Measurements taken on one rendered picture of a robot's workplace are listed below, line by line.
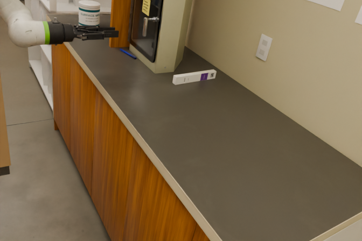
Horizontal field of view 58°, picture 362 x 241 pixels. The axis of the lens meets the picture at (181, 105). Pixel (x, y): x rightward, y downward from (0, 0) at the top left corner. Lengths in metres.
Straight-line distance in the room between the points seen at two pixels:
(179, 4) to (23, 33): 0.68
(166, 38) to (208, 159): 0.71
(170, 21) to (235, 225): 0.99
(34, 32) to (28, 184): 1.24
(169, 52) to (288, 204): 0.93
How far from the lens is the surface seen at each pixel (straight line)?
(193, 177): 1.03
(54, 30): 1.41
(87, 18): 2.18
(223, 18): 1.87
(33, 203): 2.25
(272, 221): 0.99
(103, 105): 1.58
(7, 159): 1.04
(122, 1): 1.86
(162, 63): 1.64
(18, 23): 1.39
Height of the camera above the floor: 1.61
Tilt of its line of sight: 29 degrees down
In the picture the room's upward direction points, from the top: 11 degrees clockwise
